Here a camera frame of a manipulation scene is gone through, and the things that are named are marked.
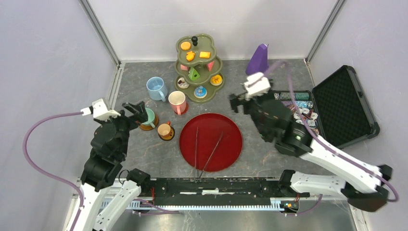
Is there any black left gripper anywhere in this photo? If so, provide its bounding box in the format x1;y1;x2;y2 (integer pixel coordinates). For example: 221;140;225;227
95;100;149;157

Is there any mint green cup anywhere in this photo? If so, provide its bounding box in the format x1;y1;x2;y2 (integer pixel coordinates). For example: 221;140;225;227
140;108;156;130

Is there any brown round coaster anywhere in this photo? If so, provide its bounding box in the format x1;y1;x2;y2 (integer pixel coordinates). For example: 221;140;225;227
139;113;159;131

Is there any light blue mug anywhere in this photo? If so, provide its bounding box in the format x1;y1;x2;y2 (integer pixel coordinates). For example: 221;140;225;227
146;77;168;102

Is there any small orange cup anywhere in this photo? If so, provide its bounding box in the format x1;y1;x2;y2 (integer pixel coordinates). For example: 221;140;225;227
157;121;171;135

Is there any pink mug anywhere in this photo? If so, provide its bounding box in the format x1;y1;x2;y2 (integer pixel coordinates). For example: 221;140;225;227
168;91;187;116

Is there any blue frosted donut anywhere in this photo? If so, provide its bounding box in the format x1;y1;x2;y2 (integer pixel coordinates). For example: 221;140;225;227
194;86;207;99

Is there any chocolate white tart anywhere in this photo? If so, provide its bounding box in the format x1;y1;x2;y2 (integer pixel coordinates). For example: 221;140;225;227
176;77;190;89

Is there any pink strawberry cake slice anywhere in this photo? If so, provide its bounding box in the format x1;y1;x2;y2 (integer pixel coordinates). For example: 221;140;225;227
206;61;214;71

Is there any green cake slice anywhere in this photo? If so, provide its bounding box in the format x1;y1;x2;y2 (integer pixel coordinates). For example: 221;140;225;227
188;67;200;81

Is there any square orange cracker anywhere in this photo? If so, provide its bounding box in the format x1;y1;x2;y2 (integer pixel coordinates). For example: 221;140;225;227
199;51;211;59

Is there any orange fish-shaped cookie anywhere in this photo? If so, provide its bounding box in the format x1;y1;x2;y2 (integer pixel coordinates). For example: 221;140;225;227
186;51;195;62

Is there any round orange cookie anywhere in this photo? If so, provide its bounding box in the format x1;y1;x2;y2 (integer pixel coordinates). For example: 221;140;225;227
180;41;192;51

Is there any orange round coaster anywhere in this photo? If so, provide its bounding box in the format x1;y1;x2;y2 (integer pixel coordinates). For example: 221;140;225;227
158;126;175;141

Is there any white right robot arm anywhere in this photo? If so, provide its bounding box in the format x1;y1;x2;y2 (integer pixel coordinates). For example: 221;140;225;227
229;94;393;212

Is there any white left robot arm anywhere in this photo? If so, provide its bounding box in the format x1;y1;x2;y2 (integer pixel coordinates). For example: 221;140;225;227
66;99;148;231

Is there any purple cone-shaped container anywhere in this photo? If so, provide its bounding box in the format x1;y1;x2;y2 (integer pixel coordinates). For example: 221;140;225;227
245;43;269;76

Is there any round red tray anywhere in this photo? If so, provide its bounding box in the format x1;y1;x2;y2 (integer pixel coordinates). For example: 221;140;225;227
179;113;243;172

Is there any green three-tier stand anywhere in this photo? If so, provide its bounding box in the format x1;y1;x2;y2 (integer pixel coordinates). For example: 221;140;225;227
174;34;224;103

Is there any black poker chip case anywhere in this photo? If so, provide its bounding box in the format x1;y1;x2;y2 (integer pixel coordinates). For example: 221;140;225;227
274;65;380;149

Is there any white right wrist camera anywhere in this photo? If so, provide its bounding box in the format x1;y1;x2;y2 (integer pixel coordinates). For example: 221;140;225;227
243;72;271;101

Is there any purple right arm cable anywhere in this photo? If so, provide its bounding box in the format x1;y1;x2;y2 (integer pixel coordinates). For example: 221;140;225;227
263;60;400;216

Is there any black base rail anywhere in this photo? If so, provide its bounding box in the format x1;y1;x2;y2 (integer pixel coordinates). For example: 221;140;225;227
140;177;310;206

